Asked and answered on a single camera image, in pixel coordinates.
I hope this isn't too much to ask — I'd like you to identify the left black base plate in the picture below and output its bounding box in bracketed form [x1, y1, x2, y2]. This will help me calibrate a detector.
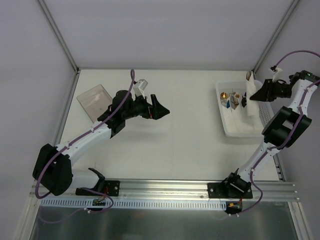
[75, 180, 121, 197]

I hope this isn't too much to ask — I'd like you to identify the left aluminium frame post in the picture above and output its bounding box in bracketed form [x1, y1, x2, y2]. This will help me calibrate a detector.
[36, 0, 79, 74]

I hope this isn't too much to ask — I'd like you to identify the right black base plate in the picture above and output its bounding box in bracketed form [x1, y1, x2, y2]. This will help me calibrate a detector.
[207, 181, 253, 199]

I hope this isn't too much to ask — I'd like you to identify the white paper napkin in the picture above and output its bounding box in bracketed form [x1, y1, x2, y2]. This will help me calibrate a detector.
[244, 70, 259, 118]

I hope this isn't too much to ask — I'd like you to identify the gold fork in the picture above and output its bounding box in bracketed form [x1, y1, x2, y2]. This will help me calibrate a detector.
[245, 71, 253, 81]

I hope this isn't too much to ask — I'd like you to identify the right aluminium frame post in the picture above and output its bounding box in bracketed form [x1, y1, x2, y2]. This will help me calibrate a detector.
[252, 0, 301, 74]

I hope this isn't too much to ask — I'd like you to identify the aluminium front rail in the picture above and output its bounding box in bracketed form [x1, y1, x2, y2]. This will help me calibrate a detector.
[28, 176, 300, 202]

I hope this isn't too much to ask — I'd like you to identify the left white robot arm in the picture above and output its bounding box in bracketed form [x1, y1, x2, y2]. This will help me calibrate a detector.
[32, 90, 170, 199]

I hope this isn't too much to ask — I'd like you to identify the transparent brown plastic tray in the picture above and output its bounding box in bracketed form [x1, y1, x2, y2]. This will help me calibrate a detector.
[76, 84, 113, 123]

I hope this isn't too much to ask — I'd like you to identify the aluminium frame post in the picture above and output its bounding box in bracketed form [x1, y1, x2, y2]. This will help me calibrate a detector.
[252, 0, 301, 74]
[36, 0, 79, 74]

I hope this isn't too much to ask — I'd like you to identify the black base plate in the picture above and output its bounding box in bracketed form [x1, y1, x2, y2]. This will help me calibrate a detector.
[75, 180, 121, 197]
[207, 181, 253, 199]

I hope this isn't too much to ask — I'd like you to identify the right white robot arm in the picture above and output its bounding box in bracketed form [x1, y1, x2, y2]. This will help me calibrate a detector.
[214, 70, 320, 199]

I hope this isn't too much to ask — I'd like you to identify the white plastic basket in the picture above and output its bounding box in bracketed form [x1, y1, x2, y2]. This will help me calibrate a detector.
[215, 81, 274, 138]

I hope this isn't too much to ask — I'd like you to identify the white slotted cable duct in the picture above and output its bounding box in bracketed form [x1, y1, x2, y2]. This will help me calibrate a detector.
[40, 197, 227, 211]

